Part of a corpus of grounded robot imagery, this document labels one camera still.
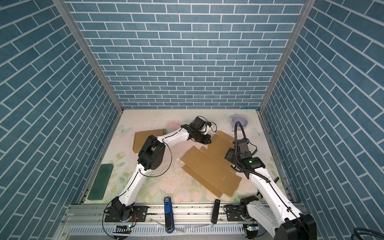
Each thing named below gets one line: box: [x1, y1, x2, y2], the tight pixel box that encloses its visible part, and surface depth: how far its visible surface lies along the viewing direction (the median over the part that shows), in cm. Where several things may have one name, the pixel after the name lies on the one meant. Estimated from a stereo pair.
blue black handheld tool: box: [164, 196, 175, 234], surface depth 73 cm
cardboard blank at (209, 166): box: [180, 130, 242, 199], surface depth 91 cm
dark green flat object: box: [87, 163, 114, 201], surface depth 84 cm
